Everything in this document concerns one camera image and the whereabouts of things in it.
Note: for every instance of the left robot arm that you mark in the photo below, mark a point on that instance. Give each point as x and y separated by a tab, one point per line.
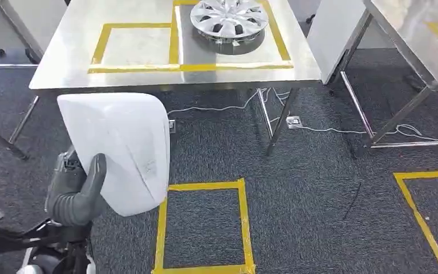
75	211

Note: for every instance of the steel table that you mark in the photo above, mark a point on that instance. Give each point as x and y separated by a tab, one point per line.
71	56
411	38

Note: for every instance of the silver wheel hubcap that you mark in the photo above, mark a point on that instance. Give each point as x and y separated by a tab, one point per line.
228	19

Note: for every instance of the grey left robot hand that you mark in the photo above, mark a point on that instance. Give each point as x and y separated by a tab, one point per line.
68	177

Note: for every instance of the white panel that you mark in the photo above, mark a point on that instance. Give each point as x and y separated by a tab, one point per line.
332	34

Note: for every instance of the white plastic shell part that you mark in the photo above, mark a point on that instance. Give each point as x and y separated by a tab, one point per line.
120	143

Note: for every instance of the yellow tape frame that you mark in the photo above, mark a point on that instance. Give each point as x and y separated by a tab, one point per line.
249	66
128	69

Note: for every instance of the floor socket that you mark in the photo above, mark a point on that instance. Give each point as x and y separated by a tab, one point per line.
294	121
171	126

